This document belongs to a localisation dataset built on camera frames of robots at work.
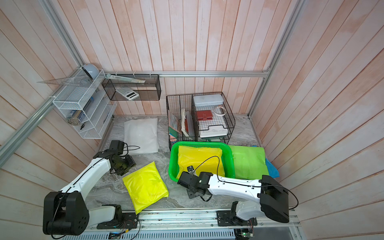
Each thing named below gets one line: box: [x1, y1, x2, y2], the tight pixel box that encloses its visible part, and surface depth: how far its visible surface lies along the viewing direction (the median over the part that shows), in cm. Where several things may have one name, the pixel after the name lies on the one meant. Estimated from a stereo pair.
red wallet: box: [196, 110, 213, 121], surface depth 92 cm
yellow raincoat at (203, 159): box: [176, 145, 225, 180], surface depth 92 cm
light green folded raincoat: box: [229, 145, 270, 180], surface depth 90 cm
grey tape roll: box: [82, 63, 100, 80], surface depth 85 cm
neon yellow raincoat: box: [122, 161, 169, 215], surface depth 83 cm
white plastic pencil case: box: [193, 94, 224, 107], surface depth 101 cm
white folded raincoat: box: [124, 118, 160, 156], surface depth 109 cm
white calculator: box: [115, 87, 140, 101], surface depth 100 cm
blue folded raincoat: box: [265, 158, 280, 178], surface depth 89 cm
